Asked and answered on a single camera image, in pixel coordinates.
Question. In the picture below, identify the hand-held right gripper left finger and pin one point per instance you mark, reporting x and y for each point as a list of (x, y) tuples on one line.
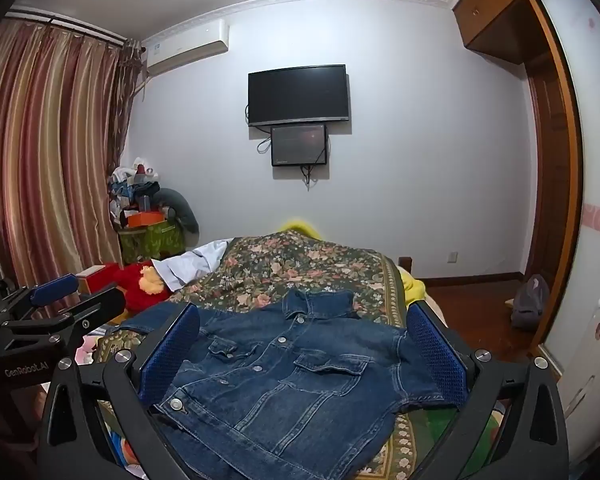
[(172, 350)]

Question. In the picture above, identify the grey backpack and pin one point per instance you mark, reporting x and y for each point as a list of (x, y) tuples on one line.
[(530, 305)]

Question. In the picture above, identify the floral blanket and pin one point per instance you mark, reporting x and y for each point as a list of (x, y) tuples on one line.
[(305, 265)]

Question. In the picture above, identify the white air conditioner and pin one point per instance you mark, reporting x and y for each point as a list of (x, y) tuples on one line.
[(185, 47)]

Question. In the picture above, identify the wooden bed post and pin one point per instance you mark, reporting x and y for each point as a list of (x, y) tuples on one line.
[(405, 263)]

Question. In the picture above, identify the grey pillow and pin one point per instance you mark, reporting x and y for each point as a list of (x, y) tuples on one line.
[(182, 205)]

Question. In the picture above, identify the wooden overhead cabinet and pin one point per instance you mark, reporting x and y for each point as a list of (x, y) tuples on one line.
[(490, 5)]

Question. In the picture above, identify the pile of clutter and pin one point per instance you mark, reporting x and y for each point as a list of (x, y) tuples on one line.
[(130, 185)]

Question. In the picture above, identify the wooden door frame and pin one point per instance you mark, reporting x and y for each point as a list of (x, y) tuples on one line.
[(565, 185)]

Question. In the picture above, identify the wall socket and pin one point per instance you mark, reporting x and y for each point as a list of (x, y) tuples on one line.
[(453, 257)]

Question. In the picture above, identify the red box with white lid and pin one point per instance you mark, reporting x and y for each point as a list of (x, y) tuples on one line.
[(92, 280)]

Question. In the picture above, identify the blue denim jacket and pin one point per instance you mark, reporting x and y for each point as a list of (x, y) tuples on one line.
[(290, 385)]

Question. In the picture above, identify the curtain rod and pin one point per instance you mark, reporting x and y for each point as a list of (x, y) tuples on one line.
[(80, 30)]

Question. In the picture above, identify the white shirt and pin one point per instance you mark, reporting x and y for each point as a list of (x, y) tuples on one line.
[(190, 265)]

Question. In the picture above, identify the red plush toy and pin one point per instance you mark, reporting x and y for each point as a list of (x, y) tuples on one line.
[(130, 285)]

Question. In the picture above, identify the small black wall monitor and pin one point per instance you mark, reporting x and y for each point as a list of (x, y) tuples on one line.
[(299, 145)]

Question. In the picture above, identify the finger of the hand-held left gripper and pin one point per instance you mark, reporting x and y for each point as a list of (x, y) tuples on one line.
[(100, 305), (55, 290)]

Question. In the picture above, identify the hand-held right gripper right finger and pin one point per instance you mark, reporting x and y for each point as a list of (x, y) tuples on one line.
[(437, 355)]

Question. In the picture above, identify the orange box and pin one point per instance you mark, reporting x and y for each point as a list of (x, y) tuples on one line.
[(142, 219)]

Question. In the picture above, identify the striped curtain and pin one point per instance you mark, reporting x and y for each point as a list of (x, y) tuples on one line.
[(45, 135)]

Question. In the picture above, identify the black wall television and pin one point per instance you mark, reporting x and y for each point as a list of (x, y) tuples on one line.
[(300, 94)]

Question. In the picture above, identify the white appliance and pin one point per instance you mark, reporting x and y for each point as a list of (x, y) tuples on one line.
[(595, 360)]

